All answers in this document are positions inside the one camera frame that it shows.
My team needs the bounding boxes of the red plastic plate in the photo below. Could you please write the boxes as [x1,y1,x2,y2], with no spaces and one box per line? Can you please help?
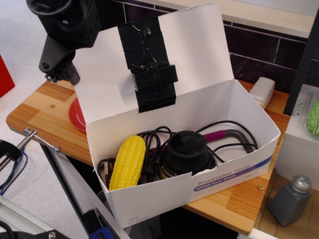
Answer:
[68,98,86,133]

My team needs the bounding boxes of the black cable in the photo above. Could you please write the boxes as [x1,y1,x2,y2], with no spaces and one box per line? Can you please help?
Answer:
[97,120,259,185]

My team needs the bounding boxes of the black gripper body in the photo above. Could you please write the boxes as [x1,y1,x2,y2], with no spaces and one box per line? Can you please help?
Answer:
[26,0,101,82]

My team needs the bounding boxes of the white disposable mask box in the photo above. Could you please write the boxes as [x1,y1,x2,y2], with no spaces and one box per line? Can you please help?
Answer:
[73,2,281,228]

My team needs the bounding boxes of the blue wire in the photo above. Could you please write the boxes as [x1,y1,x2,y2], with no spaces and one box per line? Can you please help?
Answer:
[0,146,28,195]

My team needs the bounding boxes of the red box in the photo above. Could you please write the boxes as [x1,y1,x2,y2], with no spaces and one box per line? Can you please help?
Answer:
[0,57,15,97]

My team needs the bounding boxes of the dark brick backsplash panel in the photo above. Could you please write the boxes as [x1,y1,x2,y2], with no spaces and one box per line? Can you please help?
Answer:
[97,0,319,93]

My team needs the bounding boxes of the metal table clamp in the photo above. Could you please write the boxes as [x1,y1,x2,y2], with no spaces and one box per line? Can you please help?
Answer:
[0,127,60,171]

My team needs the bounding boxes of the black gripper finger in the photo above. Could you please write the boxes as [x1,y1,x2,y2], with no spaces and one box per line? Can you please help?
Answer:
[67,62,80,86]

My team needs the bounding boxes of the grey salt shaker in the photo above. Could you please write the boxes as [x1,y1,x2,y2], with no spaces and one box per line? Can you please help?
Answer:
[267,174,312,226]

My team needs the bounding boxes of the green toy vegetable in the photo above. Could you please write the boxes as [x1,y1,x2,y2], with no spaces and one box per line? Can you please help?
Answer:
[306,100,319,136]

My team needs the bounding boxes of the yellow toy corn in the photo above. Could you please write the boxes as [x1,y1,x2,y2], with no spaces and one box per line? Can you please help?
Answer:
[109,135,146,191]

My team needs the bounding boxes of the purple grey handle tool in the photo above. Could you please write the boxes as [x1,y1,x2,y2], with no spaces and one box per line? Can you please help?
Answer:
[203,129,258,153]

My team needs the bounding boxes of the black cup-shaped device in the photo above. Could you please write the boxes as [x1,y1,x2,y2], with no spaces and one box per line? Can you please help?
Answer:
[158,130,216,179]

